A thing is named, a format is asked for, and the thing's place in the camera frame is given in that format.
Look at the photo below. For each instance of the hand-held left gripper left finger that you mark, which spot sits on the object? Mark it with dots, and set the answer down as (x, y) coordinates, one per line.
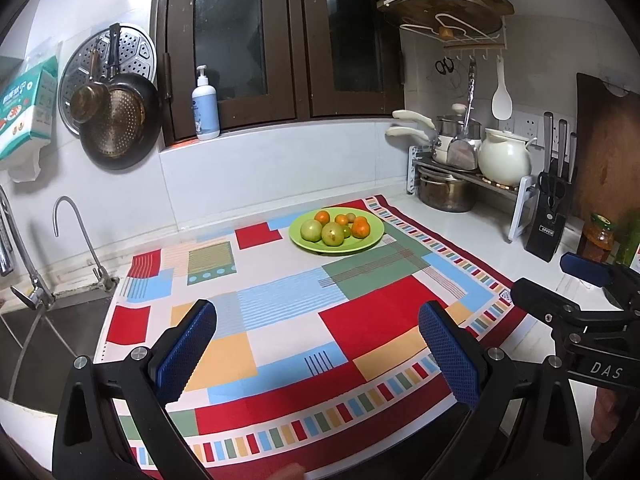
(187, 350)

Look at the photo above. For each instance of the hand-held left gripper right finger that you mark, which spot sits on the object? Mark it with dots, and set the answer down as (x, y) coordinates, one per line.
(450, 355)

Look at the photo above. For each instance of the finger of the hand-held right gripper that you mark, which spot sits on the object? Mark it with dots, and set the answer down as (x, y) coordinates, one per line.
(535, 297)
(582, 267)

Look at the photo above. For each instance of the green plate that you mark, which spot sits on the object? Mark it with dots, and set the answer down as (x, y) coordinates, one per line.
(300, 246)

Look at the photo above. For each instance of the orange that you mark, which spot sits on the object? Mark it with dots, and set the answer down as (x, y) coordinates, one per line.
(322, 217)
(360, 228)
(342, 219)

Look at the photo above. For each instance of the person's right hand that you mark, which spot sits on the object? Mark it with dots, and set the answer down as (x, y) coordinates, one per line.
(602, 412)

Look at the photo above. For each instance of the orange jar green lid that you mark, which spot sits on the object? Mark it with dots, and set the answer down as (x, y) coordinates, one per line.
(596, 240)

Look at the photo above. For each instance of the black knife block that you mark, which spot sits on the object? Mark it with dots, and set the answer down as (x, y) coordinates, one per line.
(545, 235)

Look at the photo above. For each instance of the green bottle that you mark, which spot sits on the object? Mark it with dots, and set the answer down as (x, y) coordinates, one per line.
(629, 247)

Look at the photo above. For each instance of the black scissors in block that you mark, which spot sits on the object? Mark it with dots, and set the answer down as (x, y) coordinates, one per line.
(552, 192)

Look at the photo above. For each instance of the white metal pot rack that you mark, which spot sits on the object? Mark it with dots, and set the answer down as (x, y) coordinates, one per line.
(520, 210)

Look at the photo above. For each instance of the colourful patchwork cloth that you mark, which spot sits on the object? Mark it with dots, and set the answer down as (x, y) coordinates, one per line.
(280, 320)

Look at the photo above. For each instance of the dark wooden cutting board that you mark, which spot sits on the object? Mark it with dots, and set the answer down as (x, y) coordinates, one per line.
(610, 150)

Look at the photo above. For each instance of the white ceramic pot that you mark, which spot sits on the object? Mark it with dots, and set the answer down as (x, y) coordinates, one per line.
(504, 160)

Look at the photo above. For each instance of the large steel pot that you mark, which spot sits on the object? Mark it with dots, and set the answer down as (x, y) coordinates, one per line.
(445, 192)

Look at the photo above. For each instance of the steel sink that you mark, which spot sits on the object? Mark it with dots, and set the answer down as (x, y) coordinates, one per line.
(45, 345)

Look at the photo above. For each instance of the steel spatula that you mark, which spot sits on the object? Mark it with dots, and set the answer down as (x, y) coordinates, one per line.
(462, 152)

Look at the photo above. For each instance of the chrome sink faucet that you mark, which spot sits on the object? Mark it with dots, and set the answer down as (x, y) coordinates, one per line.
(30, 280)

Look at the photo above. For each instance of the gooseneck steel faucet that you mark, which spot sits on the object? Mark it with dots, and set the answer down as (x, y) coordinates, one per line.
(75, 215)

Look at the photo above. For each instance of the white rice paddle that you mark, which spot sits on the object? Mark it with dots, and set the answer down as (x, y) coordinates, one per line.
(501, 100)

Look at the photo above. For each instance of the lidded steel pot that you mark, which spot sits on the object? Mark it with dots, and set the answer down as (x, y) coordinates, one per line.
(452, 127)

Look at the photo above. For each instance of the black frying pan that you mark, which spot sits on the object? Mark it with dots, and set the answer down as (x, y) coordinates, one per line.
(122, 125)

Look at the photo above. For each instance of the white blue pump bottle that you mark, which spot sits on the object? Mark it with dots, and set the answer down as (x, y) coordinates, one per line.
(206, 110)

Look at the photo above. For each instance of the teal bag box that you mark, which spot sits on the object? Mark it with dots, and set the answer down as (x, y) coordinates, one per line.
(25, 105)

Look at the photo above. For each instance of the round steel steamer tray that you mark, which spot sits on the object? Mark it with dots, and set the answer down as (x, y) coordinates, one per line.
(132, 52)

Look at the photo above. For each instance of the white wall socket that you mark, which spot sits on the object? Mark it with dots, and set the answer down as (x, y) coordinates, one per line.
(522, 127)

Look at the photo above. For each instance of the black wall scissors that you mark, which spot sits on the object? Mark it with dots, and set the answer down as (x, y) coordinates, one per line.
(444, 66)

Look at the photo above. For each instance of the dark brown window frame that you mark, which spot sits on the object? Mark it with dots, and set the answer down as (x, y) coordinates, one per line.
(300, 35)

